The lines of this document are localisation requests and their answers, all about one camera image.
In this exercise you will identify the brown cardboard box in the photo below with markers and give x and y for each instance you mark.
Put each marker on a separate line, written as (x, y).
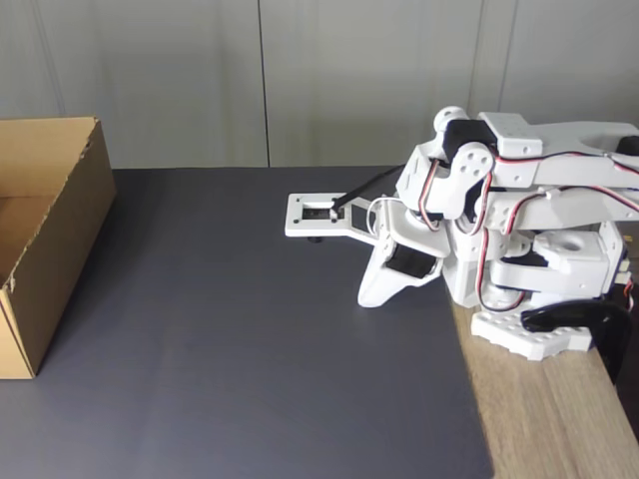
(55, 239)

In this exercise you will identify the dark grey table mat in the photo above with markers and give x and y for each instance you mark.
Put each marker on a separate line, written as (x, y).
(224, 324)

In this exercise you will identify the black table clamp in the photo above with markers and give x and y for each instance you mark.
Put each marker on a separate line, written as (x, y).
(604, 324)

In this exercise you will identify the white gripper camera mount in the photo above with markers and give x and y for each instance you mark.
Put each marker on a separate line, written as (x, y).
(319, 214)

